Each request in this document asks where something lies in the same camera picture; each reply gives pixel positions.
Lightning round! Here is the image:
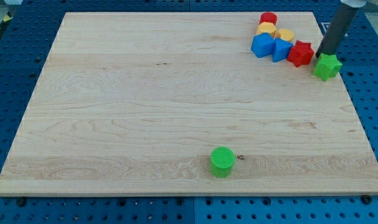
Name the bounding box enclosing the wooden board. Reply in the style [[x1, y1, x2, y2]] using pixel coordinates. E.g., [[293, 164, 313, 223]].
[[0, 12, 378, 197]]

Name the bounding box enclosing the green star block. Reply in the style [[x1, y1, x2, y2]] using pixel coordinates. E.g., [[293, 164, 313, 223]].
[[313, 54, 343, 82]]

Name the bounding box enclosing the yellow cylinder block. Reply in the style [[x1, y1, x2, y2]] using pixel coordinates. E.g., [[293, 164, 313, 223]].
[[276, 29, 295, 42]]

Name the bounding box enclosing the green cylinder block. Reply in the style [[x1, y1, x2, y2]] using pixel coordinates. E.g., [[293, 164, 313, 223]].
[[209, 147, 235, 178]]

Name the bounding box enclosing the blue triangle block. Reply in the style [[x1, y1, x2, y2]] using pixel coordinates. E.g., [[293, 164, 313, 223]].
[[272, 38, 293, 63]]

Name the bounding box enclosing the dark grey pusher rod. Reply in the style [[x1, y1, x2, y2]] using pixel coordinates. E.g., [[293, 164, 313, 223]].
[[316, 1, 366, 58]]

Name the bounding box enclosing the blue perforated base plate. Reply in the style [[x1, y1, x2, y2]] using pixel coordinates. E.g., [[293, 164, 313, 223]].
[[0, 0, 378, 223]]

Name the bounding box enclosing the blue cube block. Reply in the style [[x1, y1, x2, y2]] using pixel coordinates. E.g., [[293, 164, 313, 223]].
[[251, 33, 275, 58]]

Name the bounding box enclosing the red cylinder block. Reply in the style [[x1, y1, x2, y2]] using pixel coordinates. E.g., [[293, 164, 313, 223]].
[[259, 12, 278, 25]]

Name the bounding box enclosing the yellow hexagon block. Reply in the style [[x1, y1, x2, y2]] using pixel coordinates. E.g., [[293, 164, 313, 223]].
[[256, 22, 277, 38]]

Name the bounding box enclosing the red star block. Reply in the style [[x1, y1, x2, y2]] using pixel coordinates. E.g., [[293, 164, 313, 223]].
[[287, 40, 314, 67]]

